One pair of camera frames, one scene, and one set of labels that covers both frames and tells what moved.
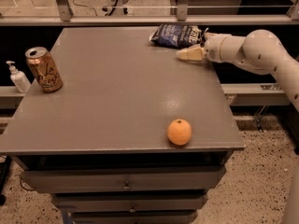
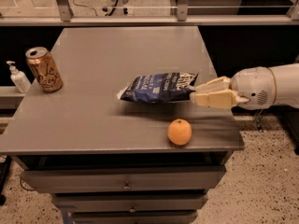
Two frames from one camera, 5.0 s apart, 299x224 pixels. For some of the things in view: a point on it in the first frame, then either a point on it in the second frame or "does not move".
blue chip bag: x=178 y=35 -> x=163 y=88
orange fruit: x=179 y=132 does not move
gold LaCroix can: x=44 y=68 does not move
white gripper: x=213 y=49 -> x=252 y=87
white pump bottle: x=20 y=79 does not move
